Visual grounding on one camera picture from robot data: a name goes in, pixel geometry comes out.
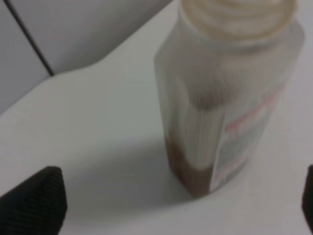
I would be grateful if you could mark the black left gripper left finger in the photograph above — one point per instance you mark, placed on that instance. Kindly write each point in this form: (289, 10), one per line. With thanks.
(37, 206)

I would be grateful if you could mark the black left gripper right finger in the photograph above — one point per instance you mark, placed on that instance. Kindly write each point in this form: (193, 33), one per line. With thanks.
(307, 199)

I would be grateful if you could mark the clear plastic drink bottle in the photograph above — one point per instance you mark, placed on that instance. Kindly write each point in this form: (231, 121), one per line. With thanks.
(219, 75)

